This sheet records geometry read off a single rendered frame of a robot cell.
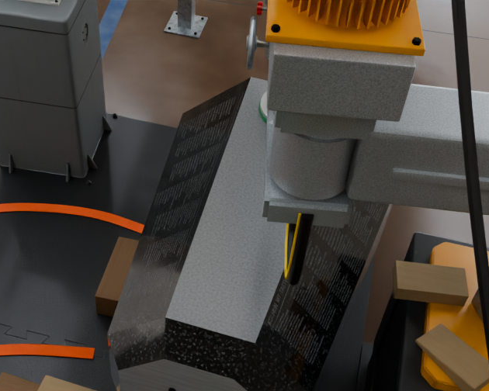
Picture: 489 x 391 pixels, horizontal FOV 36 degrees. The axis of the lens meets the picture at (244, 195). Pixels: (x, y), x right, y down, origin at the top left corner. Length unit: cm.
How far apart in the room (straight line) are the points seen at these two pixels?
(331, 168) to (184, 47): 267
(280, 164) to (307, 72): 36
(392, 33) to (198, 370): 101
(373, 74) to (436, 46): 316
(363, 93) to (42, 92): 201
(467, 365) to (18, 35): 199
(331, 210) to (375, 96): 40
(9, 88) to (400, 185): 197
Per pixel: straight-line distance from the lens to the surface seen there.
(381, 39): 139
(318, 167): 163
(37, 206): 340
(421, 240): 243
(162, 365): 203
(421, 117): 163
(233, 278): 208
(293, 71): 136
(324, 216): 173
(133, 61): 413
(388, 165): 163
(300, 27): 138
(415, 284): 220
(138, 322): 209
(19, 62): 315
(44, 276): 317
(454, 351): 214
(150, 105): 386
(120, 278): 298
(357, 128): 155
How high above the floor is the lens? 254
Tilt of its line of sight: 47 degrees down
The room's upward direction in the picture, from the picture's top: 6 degrees clockwise
